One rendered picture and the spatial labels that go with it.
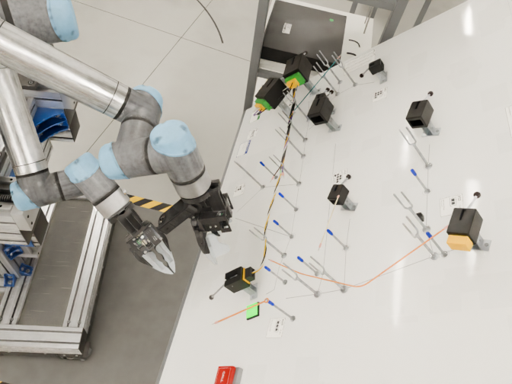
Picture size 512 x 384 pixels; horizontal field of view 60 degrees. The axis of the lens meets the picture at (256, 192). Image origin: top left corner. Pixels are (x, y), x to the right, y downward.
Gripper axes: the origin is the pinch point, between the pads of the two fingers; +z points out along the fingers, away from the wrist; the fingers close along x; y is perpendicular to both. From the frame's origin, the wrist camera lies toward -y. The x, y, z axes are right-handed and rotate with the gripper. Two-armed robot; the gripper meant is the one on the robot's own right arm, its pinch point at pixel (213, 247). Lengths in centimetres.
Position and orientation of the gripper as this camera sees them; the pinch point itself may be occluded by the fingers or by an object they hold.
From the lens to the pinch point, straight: 107.1
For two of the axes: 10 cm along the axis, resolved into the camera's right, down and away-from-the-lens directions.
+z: 2.3, 7.0, 6.8
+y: 9.7, -1.5, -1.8
